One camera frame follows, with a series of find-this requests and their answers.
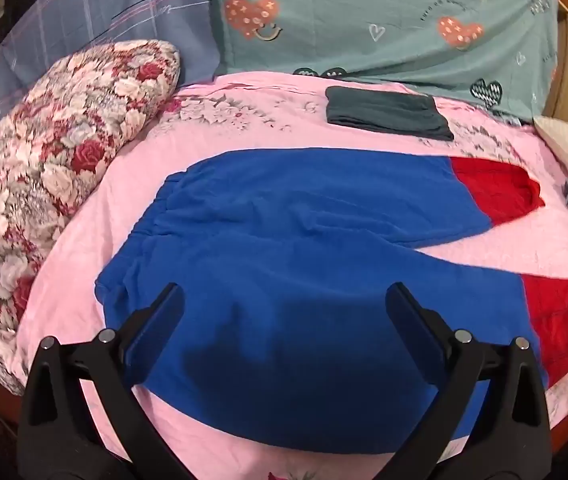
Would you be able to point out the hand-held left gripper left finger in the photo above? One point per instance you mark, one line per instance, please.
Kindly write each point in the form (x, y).
(156, 332)

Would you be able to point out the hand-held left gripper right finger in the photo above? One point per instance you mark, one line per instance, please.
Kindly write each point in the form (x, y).
(414, 332)

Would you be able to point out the blue and red pants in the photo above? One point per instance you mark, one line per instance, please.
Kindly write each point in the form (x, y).
(289, 260)

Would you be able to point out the folded dark grey pants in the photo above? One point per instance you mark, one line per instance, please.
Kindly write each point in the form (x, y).
(389, 115)

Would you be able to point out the pink floral bed sheet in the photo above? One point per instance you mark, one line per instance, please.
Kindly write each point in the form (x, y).
(129, 170)

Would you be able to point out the red rose floral quilt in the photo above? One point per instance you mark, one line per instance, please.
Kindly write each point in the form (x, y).
(49, 160)

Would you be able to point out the teal heart print sheet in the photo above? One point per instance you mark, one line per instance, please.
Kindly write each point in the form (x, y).
(364, 20)

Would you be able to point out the blue plaid pillow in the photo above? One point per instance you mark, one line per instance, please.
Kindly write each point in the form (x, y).
(104, 5)

